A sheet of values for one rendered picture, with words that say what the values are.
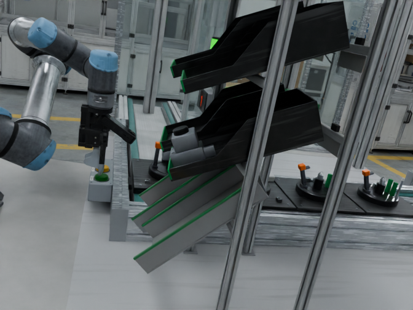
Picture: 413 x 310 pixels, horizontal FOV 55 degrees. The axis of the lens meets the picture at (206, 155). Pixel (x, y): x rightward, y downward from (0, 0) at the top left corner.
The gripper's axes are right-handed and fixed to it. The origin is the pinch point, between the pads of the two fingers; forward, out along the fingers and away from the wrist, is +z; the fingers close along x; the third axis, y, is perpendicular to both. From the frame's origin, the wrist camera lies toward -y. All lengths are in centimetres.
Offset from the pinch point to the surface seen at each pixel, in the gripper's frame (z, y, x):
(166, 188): -6.3, -16.4, 22.6
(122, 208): 2.6, -6.3, 18.2
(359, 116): -37, -42, 55
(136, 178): 1.5, -10.4, 0.1
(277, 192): 2, -57, 3
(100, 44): 18, 23, -526
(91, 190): 5.1, 2.6, 3.5
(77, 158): 99, 26, -256
